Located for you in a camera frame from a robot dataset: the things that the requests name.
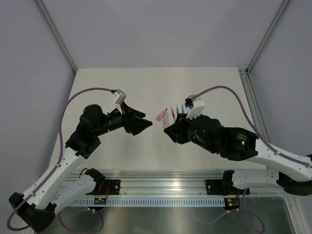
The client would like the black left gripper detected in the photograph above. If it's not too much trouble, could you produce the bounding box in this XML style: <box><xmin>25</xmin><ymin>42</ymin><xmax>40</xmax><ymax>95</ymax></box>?
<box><xmin>94</xmin><ymin>102</ymin><xmax>152</xmax><ymax>137</ymax></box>

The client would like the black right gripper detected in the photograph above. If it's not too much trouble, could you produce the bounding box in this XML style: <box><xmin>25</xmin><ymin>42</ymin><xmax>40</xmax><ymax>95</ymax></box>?
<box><xmin>165</xmin><ymin>111</ymin><xmax>218</xmax><ymax>154</ymax></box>

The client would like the red gel pen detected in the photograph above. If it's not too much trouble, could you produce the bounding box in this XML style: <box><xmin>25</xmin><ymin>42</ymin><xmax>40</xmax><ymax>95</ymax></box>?
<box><xmin>170</xmin><ymin>106</ymin><xmax>176</xmax><ymax>121</ymax></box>

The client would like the pink highlighter pen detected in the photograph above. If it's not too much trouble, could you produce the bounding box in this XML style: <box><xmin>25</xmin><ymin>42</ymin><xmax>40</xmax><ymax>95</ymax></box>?
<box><xmin>156</xmin><ymin>108</ymin><xmax>170</xmax><ymax>129</ymax></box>

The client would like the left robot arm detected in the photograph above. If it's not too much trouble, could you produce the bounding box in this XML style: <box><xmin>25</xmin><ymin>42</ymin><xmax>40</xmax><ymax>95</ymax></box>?
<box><xmin>9</xmin><ymin>103</ymin><xmax>153</xmax><ymax>233</ymax></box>

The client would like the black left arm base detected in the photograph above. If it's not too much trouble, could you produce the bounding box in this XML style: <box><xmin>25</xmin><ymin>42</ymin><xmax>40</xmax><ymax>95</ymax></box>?
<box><xmin>81</xmin><ymin>168</ymin><xmax>121</xmax><ymax>195</ymax></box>

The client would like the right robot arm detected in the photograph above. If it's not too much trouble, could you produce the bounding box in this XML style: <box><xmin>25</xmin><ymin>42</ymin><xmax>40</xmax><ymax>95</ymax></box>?
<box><xmin>156</xmin><ymin>108</ymin><xmax>312</xmax><ymax>196</ymax></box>

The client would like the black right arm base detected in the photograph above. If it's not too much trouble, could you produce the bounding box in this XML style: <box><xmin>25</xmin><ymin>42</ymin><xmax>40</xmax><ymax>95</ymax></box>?
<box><xmin>205</xmin><ymin>170</ymin><xmax>244</xmax><ymax>196</ymax></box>

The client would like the left controller board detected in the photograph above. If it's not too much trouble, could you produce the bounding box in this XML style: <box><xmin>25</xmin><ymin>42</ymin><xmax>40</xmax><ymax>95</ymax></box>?
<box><xmin>94</xmin><ymin>197</ymin><xmax>107</xmax><ymax>206</ymax></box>

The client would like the controller board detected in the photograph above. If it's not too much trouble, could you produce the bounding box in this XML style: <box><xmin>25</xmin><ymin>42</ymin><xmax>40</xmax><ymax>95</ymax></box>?
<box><xmin>94</xmin><ymin>197</ymin><xmax>107</xmax><ymax>206</ymax></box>
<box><xmin>225</xmin><ymin>197</ymin><xmax>240</xmax><ymax>209</ymax></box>

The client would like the right controller board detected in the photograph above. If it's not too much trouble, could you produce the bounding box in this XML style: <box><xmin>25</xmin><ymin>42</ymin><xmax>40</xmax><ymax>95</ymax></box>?
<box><xmin>225</xmin><ymin>197</ymin><xmax>240</xmax><ymax>209</ymax></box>

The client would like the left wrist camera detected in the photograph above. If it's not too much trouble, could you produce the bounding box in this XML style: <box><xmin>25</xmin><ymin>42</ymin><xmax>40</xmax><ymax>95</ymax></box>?
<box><xmin>110</xmin><ymin>89</ymin><xmax>127</xmax><ymax>113</ymax></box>

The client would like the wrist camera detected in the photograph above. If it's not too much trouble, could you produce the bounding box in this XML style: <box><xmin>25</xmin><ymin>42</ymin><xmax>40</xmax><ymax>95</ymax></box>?
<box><xmin>185</xmin><ymin>95</ymin><xmax>205</xmax><ymax>119</ymax></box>
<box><xmin>110</xmin><ymin>89</ymin><xmax>127</xmax><ymax>113</ymax></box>

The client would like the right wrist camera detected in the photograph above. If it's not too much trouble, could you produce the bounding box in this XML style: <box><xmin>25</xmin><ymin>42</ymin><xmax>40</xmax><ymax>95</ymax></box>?
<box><xmin>185</xmin><ymin>95</ymin><xmax>205</xmax><ymax>119</ymax></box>

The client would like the aluminium rail frame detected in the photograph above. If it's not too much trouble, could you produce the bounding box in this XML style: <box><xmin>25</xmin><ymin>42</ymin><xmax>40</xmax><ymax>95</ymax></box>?
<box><xmin>60</xmin><ymin>169</ymin><xmax>293</xmax><ymax>196</ymax></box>

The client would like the white slotted cable duct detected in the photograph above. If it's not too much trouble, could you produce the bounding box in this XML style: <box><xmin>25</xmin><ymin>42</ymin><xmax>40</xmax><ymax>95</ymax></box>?
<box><xmin>70</xmin><ymin>197</ymin><xmax>225</xmax><ymax>207</ymax></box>

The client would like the left aluminium corner post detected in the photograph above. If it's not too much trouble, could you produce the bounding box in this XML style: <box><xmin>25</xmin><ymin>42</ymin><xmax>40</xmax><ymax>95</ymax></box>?
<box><xmin>34</xmin><ymin>0</ymin><xmax>78</xmax><ymax>74</ymax></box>

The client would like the aluminium corner post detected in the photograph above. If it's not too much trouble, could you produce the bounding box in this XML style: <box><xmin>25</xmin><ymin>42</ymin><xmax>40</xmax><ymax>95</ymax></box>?
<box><xmin>245</xmin><ymin>0</ymin><xmax>292</xmax><ymax>75</ymax></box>
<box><xmin>34</xmin><ymin>0</ymin><xmax>78</xmax><ymax>74</ymax></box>

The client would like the right side aluminium rail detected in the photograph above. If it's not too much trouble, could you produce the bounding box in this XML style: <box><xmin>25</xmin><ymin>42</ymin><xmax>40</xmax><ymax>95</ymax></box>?
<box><xmin>238</xmin><ymin>68</ymin><xmax>270</xmax><ymax>143</ymax></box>

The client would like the right aluminium corner post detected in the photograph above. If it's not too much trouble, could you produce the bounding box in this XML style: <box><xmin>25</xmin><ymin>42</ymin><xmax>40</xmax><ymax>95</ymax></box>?
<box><xmin>245</xmin><ymin>0</ymin><xmax>292</xmax><ymax>75</ymax></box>

